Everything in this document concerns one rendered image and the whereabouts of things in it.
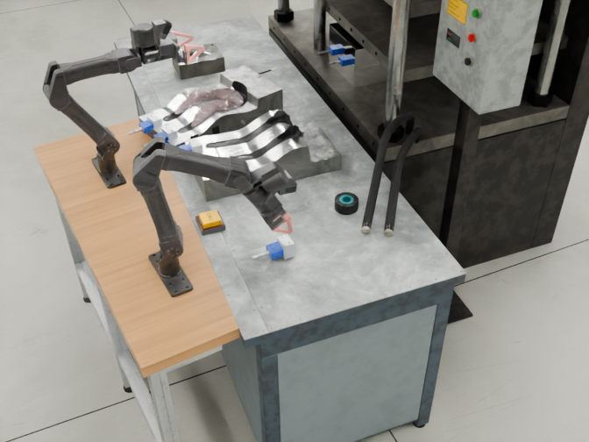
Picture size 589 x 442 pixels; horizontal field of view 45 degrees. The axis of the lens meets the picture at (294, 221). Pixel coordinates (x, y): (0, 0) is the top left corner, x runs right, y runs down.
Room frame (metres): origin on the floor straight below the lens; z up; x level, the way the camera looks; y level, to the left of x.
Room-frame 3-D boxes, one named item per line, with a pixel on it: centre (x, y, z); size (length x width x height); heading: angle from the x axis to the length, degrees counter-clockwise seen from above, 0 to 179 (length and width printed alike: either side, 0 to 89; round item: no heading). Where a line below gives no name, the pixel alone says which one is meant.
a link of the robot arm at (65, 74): (2.07, 0.65, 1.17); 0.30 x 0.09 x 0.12; 118
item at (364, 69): (2.89, -0.45, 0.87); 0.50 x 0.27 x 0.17; 111
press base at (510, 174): (2.96, -0.50, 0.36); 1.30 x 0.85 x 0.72; 21
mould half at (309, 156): (2.09, 0.11, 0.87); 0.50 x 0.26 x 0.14; 111
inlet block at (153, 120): (2.27, 0.56, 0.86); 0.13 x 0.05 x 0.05; 128
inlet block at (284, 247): (1.60, 0.07, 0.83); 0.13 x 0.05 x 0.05; 115
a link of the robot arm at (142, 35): (2.16, 0.51, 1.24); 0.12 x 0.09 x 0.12; 118
